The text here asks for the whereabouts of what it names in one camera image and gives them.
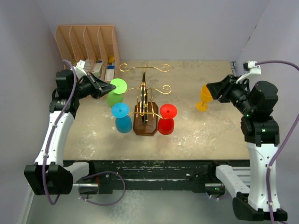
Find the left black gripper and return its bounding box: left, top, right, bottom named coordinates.
left=72, top=72, right=115, bottom=100

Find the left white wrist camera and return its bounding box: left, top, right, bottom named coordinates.
left=74, top=59, right=90, bottom=79

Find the black metal base frame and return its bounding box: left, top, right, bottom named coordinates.
left=74, top=160, right=250, bottom=194

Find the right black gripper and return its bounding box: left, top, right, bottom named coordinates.
left=207, top=74, right=255, bottom=115

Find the green plastic wine glass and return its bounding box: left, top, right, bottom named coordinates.
left=107, top=78, right=128, bottom=108

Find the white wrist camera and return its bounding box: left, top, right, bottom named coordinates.
left=235, top=61, right=261, bottom=84
left=74, top=59, right=90, bottom=79

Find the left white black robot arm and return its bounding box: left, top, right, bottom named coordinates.
left=24, top=70, right=116, bottom=196

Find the pink plastic desk organizer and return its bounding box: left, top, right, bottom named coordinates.
left=55, top=25, right=121, bottom=80

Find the gold wire wine glass rack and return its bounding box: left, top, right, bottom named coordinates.
left=131, top=65, right=172, bottom=136

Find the blue plastic wine glass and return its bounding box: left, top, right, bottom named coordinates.
left=112, top=102, right=132, bottom=133

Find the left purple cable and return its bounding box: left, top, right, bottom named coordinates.
left=41, top=59, right=78, bottom=206

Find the yellow plastic wine glass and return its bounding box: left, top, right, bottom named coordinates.
left=196, top=84, right=213, bottom=112

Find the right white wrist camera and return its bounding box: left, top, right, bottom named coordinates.
left=235, top=61, right=261, bottom=84

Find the red plastic wine glass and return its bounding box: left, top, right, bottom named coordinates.
left=158, top=104, right=178, bottom=135

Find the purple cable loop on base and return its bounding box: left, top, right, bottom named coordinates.
left=78, top=172, right=128, bottom=207

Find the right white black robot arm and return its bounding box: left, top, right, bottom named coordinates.
left=206, top=75, right=288, bottom=222

